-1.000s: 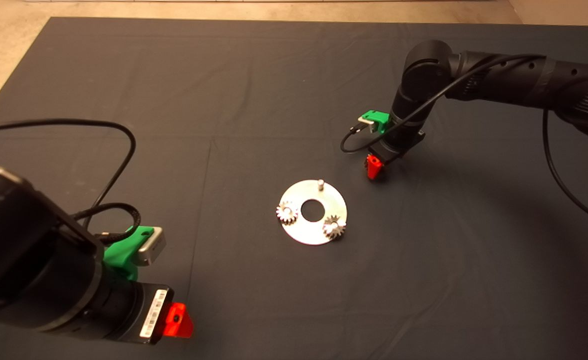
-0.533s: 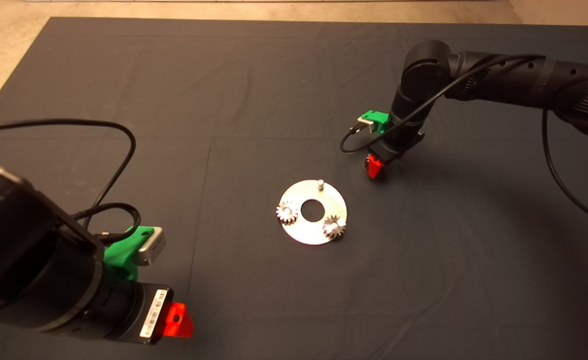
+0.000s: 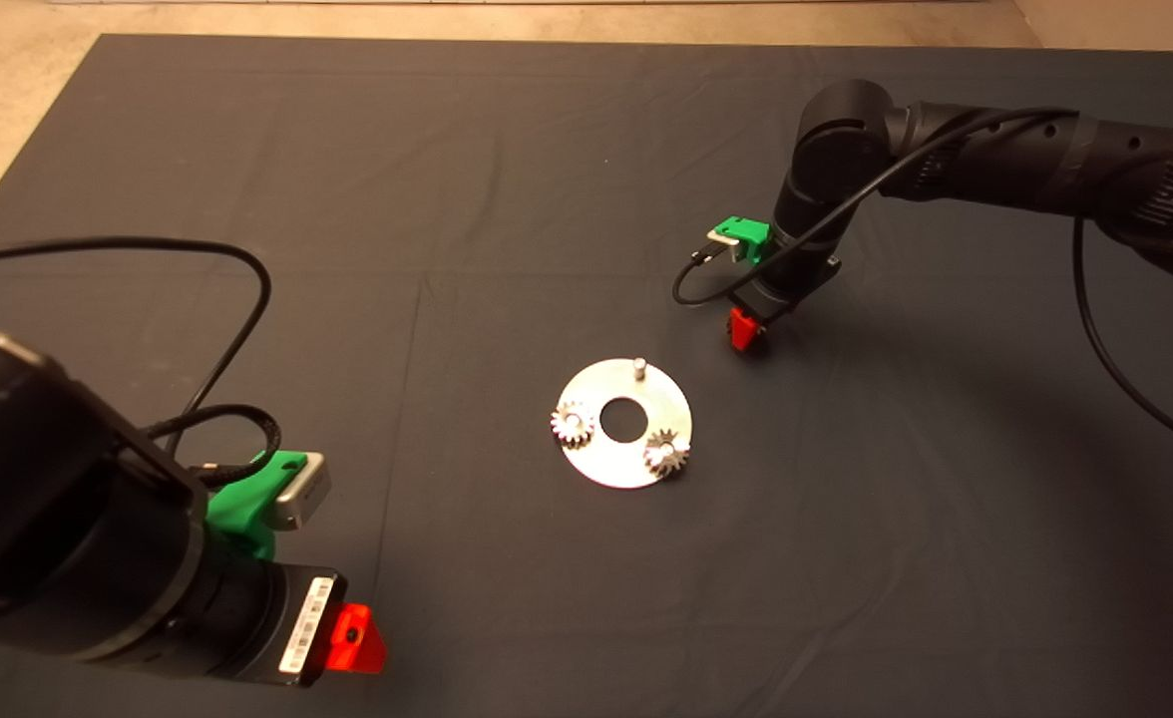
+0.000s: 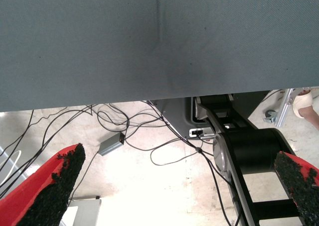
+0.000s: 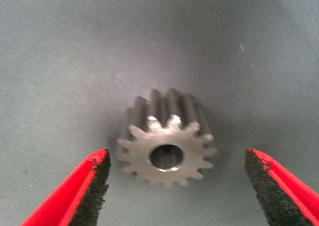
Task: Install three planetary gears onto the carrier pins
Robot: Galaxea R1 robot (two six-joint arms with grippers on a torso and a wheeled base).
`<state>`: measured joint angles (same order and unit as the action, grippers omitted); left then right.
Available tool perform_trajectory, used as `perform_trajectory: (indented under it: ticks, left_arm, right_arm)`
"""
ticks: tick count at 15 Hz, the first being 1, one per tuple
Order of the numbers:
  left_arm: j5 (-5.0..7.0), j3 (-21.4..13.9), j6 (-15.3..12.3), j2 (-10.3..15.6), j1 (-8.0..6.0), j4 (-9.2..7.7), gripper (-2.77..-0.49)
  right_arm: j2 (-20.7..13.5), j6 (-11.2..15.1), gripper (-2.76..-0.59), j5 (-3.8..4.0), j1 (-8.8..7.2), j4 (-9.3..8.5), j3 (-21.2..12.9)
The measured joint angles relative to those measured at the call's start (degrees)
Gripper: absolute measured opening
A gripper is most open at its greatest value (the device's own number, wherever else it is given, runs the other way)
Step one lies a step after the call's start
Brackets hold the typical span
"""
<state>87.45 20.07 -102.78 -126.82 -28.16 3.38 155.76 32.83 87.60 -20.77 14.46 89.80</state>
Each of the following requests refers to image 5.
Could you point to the small steel planetary gear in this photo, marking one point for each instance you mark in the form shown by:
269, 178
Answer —
139, 151

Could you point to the dark grey table cloth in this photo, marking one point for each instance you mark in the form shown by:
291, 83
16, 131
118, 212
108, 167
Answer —
74, 49

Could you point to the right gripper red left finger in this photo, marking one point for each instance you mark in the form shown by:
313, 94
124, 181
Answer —
64, 201

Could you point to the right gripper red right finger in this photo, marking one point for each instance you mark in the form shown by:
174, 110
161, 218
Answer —
294, 201

